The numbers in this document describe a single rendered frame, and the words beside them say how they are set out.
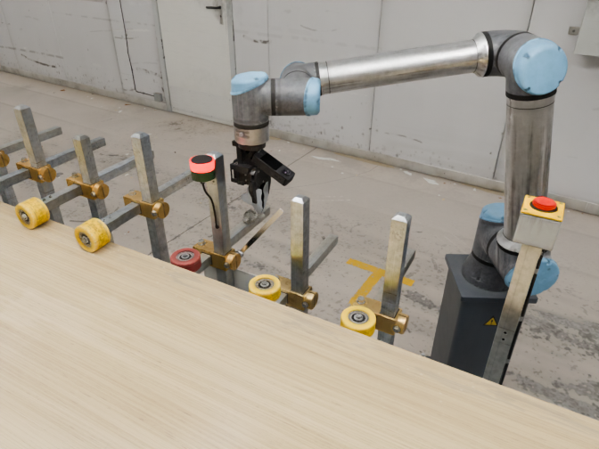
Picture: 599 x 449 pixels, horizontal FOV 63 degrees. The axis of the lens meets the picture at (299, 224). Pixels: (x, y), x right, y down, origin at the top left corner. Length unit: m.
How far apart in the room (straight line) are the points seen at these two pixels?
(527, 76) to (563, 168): 2.50
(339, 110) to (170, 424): 3.45
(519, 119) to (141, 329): 1.03
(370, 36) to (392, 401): 3.21
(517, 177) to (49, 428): 1.22
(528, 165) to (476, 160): 2.44
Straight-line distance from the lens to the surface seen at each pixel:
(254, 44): 4.47
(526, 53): 1.29
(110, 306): 1.23
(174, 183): 1.60
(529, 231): 0.99
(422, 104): 3.83
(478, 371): 2.03
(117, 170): 1.77
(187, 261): 1.32
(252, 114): 1.21
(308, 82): 1.21
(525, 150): 1.38
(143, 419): 0.98
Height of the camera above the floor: 1.66
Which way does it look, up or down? 31 degrees down
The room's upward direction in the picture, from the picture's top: straight up
